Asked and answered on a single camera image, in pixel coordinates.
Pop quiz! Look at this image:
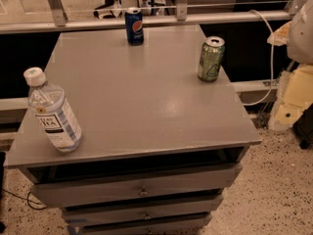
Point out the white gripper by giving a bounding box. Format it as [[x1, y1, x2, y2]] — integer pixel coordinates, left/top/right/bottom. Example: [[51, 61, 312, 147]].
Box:
[[267, 22, 313, 131]]

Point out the green soda can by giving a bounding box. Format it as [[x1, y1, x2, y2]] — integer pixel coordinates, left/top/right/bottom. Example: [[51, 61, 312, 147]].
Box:
[[198, 36, 225, 82]]

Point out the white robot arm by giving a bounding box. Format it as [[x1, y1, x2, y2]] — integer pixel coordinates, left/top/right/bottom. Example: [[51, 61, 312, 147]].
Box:
[[267, 0, 313, 131]]

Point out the blue Pepsi can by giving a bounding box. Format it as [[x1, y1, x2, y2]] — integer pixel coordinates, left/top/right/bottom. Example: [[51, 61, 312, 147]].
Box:
[[125, 7, 144, 46]]

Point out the clear plastic tea bottle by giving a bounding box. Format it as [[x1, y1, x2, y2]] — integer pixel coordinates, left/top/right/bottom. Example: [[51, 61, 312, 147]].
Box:
[[23, 68, 82, 153]]

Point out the grey drawer cabinet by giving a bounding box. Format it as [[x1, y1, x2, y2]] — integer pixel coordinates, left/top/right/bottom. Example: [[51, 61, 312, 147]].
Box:
[[6, 24, 263, 235]]

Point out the middle grey drawer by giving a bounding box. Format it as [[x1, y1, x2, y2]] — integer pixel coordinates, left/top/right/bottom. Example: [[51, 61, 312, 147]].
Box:
[[62, 192, 223, 227]]

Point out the grey drawer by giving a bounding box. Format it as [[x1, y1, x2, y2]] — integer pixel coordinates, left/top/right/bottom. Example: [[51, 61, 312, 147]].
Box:
[[67, 212, 212, 235], [62, 192, 223, 227], [31, 163, 243, 208]]

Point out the bottom grey drawer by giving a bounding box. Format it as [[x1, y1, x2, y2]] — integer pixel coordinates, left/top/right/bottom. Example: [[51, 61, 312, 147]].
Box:
[[67, 212, 212, 235]]

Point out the black office chair base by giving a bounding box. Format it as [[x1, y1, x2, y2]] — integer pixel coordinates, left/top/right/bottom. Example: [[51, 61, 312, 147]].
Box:
[[96, 0, 121, 18]]

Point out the top grey drawer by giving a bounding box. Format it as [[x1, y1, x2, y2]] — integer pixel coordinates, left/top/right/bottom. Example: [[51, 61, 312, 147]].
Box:
[[31, 163, 243, 208]]

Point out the white cable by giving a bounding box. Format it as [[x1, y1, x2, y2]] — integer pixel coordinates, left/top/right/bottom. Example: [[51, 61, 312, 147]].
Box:
[[243, 9, 276, 107]]

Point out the metal railing frame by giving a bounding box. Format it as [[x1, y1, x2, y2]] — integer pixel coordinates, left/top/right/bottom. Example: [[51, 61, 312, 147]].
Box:
[[0, 0, 307, 34]]

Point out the black floor cable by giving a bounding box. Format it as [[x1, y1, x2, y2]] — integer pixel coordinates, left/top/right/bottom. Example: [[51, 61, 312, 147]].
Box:
[[1, 188, 49, 212]]

